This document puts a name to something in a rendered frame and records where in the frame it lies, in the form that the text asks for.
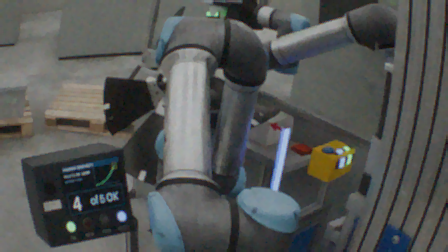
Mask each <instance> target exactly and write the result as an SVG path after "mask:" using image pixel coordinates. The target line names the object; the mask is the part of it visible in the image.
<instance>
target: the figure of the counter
mask: <svg viewBox="0 0 448 252"><path fill-rule="evenodd" d="M67 201H68V206H69V209H70V216H74V215H77V214H78V215H80V214H84V213H88V212H87V208H86V201H85V198H84V192H83V191H79V192H74V193H69V194H67Z"/></svg>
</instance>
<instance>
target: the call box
mask: <svg viewBox="0 0 448 252"><path fill-rule="evenodd" d="M325 146H329V147H332V148H333V149H334V152H337V150H339V149H341V148H343V147H347V146H348V145H347V144H343V143H341V142H340V141H337V140H335V141H332V142H329V143H327V144H324V145H321V146H318V147H315V148H313V149H312V154H311V157H310V161H309V166H308V171H307V173H309V174H311V175H312V176H314V177H317V178H319V179H320V180H322V181H323V180H324V181H325V182H327V183H328V182H331V181H333V180H335V179H336V178H338V177H339V176H341V175H344V174H345V173H347V172H349V171H350V170H351V166H352V162H350V163H348V164H346V165H343V166H342V167H340V168H339V169H337V170H335V167H336V162H337V161H338V160H341V159H342V158H345V157H347V156H349V155H351V154H353V153H354V151H355V149H354V148H352V149H349V150H347V151H345V152H342V153H339V152H337V153H339V155H338V156H335V155H334V154H333V153H326V152H324V151H323V150H324V147H325Z"/></svg>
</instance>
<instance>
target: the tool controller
mask: <svg viewBox="0 0 448 252"><path fill-rule="evenodd" d="M21 164H22V171H23V177H24V182H25V187H26V192H27V198H28V203H29V208H30V212H31V215H32V220H33V225H34V228H35V231H36V234H37V235H38V236H39V237H40V238H41V239H42V240H44V242H45V243H46V244H48V245H49V246H50V247H51V248H55V247H61V246H64V245H65V246H66V245H69V244H70V245H71V244H74V243H80V242H81V243H82V242H85V241H88V240H89V241H90V240H94V239H98V238H99V239H100V238H104V237H108V236H109V237H110V236H114V235H118V234H122V233H127V232H131V231H135V230H136V227H135V224H134V217H133V214H132V205H131V203H130V193H129V190H128V182H127V174H126V171H125V161H124V151H123V149H122V148H120V147H115V146H111V145H107V144H103V143H98V142H96V143H93V144H88V145H85V146H82V145H81V146H78V147H75V148H68V149H64V150H61V151H60V150H58V151H55V152H49V153H46V154H40V155H37V156H36V155H34V156H32V157H26V158H22V159H21ZM79 191H83V192H84V198H85V201H86V208H87V212H88V213H84V214H80V215H78V214H77V215H74V216H70V209H69V206H68V201H67V194H69V193H74V192H79ZM120 210H122V211H124V212H125V214H126V220H124V222H121V221H119V220H118V219H117V218H116V215H117V212H119V211H120ZM102 214H105V215H107V216H108V217H109V224H107V225H106V226H105V225H102V223H100V219H99V217H100V216H101V215H102ZM86 217H87V218H89V219H91V221H92V224H93V225H92V227H91V228H90V229H86V228H85V227H83V224H82V223H83V219H84V218H86ZM68 221H72V222H73V223H74V224H75V225H76V228H75V229H76V230H75V232H74V231H73V232H70V231H68V230H67V228H66V224H67V222H68Z"/></svg>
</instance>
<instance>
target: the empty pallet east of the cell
mask: <svg viewBox="0 0 448 252"><path fill-rule="evenodd" d="M103 94H104V86H100V85H94V86H93V85H86V84H85V85H79V84H74V85H72V84H64V85H63V86H62V88H61V90H60V91H59V92H58V93H57V96H56V97H55V98H54V99H53V102H52V104H50V107H49V108H48V110H47V111H46V112H45V128H52V129H59V130H66V131H73V132H85V133H92V134H99V135H106V136H113V135H111V134H110V132H109V130H105V129H104V123H105V122H106V119H105V116H104V107H103ZM61 117H64V118H71V119H78V120H86V121H90V123H89V128H84V127H76V126H68V125H61V124H58V120H59V119H60V118H61ZM133 134H134V133H127V132H118V134H116V135H114V137H123V138H126V139H130V138H131V137H132V136H133Z"/></svg>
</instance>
